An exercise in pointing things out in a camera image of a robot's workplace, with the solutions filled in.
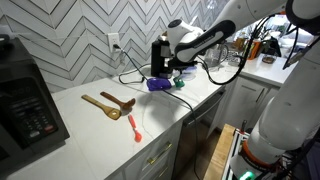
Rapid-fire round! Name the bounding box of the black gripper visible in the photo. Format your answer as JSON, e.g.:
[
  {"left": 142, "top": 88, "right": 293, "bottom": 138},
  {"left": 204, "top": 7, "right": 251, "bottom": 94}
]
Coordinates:
[{"left": 163, "top": 57, "right": 198, "bottom": 82}]

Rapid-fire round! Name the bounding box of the green gum pack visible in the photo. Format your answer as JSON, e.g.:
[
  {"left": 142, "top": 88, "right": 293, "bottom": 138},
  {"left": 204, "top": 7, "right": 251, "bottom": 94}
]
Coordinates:
[{"left": 172, "top": 76, "right": 186, "bottom": 89}]

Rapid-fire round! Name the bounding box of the black coffee maker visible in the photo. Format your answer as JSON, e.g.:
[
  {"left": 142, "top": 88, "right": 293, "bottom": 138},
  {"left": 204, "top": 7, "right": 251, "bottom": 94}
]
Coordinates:
[{"left": 150, "top": 30, "right": 178, "bottom": 80}]

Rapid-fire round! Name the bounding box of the glass pitcher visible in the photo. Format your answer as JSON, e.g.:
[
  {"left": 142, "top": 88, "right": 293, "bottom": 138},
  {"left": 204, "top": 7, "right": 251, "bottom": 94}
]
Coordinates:
[{"left": 203, "top": 43, "right": 230, "bottom": 69}]

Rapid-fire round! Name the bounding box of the dark wooden spatula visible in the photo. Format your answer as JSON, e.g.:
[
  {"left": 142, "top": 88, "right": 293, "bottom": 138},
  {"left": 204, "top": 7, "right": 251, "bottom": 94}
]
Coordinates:
[{"left": 99, "top": 91, "right": 137, "bottom": 116}]

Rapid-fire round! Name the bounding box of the red silicone spoon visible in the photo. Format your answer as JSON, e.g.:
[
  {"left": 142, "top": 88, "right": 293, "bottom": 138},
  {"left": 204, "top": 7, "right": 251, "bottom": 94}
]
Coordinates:
[{"left": 127, "top": 113, "right": 144, "bottom": 144}]

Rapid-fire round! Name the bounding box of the white cabinet door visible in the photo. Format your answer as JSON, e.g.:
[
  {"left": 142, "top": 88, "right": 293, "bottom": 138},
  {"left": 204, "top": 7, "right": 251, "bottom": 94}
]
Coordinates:
[{"left": 216, "top": 75, "right": 278, "bottom": 131}]

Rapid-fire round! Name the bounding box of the orange box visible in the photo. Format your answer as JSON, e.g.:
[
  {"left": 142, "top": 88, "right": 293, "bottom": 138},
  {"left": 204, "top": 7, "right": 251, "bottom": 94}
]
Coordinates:
[{"left": 246, "top": 38, "right": 262, "bottom": 61}]

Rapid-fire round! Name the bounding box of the light wooden spoon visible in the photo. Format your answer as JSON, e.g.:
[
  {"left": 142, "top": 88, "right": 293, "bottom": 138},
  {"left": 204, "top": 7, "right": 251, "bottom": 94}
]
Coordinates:
[{"left": 80, "top": 94, "right": 123, "bottom": 121}]

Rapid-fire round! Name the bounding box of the wooden board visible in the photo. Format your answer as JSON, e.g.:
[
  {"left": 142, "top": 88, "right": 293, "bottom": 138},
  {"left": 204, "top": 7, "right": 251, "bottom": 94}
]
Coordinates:
[{"left": 203, "top": 123, "right": 236, "bottom": 180}]

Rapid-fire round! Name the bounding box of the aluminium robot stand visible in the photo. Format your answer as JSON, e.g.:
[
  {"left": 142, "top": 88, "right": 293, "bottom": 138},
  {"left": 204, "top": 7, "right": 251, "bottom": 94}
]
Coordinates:
[{"left": 221, "top": 128, "right": 252, "bottom": 180}]

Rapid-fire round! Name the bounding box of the small dark dish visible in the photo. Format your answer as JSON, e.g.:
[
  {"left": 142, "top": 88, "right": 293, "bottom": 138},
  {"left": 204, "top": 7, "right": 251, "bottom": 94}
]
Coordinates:
[{"left": 261, "top": 55, "right": 277, "bottom": 65}]

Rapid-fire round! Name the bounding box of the black microwave oven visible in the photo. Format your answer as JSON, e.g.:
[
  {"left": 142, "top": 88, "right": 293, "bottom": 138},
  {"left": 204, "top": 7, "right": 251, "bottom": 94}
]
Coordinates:
[{"left": 0, "top": 34, "right": 71, "bottom": 172}]

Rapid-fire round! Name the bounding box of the black power cable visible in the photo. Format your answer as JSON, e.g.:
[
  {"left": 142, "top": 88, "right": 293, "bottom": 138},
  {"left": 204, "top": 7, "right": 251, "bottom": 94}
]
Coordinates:
[{"left": 113, "top": 43, "right": 201, "bottom": 180}]

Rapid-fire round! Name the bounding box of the dishwasher with steel handle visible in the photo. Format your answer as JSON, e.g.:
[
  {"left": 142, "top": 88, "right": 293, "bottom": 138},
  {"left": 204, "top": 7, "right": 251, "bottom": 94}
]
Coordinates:
[{"left": 173, "top": 87, "right": 228, "bottom": 180}]

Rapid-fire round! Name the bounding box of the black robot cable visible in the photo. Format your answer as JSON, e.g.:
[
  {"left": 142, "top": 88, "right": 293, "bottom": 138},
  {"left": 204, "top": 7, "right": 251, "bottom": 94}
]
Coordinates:
[{"left": 196, "top": 14, "right": 278, "bottom": 86}]

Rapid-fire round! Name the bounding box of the white wall outlet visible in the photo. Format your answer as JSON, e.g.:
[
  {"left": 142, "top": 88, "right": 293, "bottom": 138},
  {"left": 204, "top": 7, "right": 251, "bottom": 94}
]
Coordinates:
[{"left": 107, "top": 32, "right": 121, "bottom": 54}]

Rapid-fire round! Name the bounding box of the gold drawer handle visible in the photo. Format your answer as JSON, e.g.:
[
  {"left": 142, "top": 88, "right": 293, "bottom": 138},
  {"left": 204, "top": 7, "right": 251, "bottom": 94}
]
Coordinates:
[{"left": 146, "top": 141, "right": 174, "bottom": 166}]

